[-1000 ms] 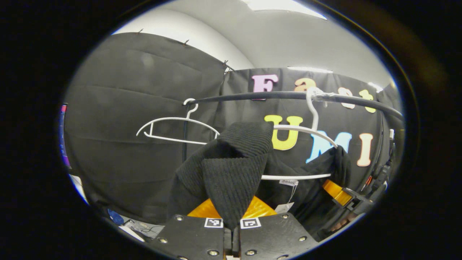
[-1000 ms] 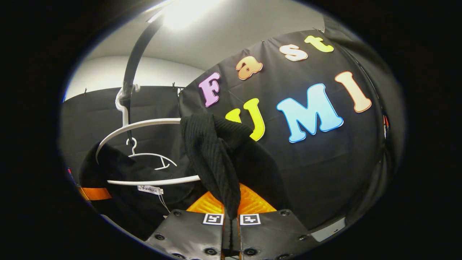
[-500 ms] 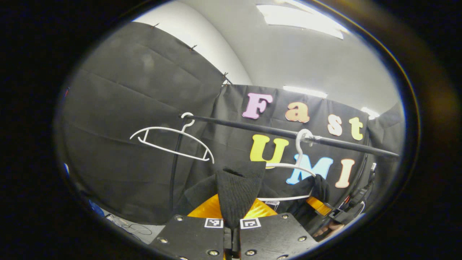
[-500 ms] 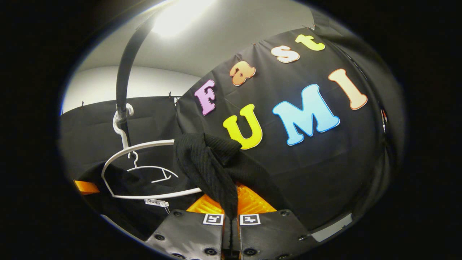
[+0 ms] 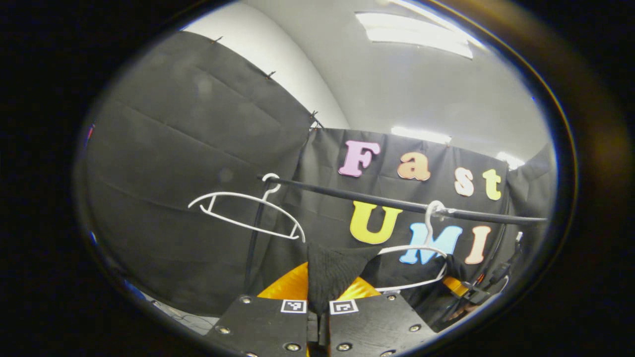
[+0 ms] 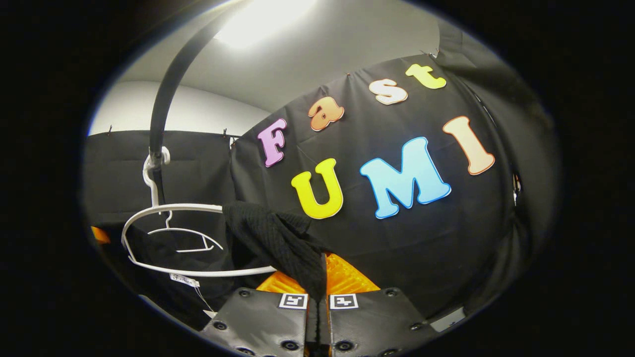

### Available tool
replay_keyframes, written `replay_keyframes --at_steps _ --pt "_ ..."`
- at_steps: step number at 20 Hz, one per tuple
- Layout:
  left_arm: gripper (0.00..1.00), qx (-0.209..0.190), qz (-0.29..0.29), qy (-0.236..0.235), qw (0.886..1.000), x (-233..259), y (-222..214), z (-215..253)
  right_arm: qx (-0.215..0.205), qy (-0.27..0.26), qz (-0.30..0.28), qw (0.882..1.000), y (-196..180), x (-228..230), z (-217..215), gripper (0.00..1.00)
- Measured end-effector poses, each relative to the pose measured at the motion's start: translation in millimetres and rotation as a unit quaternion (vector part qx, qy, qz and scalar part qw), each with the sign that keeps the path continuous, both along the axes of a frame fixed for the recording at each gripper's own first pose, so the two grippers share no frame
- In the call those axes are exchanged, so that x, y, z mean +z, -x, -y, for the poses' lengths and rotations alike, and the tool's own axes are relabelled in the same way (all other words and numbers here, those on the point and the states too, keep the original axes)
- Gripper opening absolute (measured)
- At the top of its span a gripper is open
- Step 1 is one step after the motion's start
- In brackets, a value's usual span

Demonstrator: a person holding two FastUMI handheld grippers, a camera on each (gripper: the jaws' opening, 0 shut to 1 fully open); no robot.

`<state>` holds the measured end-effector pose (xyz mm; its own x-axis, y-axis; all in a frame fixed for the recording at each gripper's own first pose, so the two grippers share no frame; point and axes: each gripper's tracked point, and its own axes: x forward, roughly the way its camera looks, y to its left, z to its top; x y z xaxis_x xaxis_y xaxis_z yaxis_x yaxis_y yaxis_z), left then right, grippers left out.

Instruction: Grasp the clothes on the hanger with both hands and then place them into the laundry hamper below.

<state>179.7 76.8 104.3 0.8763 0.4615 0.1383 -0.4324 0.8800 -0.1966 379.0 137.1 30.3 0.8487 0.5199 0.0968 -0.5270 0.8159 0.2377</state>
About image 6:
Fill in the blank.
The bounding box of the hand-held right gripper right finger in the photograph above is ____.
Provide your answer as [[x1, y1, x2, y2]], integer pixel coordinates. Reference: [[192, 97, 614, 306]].
[[317, 252, 438, 357]]

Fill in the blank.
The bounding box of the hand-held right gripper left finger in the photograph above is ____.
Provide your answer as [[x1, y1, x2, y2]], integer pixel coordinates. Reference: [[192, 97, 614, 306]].
[[200, 270, 318, 357]]

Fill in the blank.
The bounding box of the black garment with paper tag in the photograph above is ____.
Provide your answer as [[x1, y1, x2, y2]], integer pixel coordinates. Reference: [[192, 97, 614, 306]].
[[124, 201, 329, 332]]

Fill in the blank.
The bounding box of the white plastic hanger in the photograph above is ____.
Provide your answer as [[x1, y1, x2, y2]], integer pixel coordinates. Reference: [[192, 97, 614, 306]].
[[147, 211, 225, 254], [121, 146, 277, 279]]

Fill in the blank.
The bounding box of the black metal clothes rack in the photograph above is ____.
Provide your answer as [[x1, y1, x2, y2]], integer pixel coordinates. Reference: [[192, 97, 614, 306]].
[[148, 0, 244, 205]]

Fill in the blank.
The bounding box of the white cabinet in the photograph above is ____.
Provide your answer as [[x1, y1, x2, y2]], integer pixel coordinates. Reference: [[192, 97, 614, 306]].
[[429, 307, 468, 333]]

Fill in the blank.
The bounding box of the large ceiling light panel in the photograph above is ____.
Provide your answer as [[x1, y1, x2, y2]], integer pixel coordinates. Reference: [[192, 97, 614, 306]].
[[213, 0, 318, 50]]

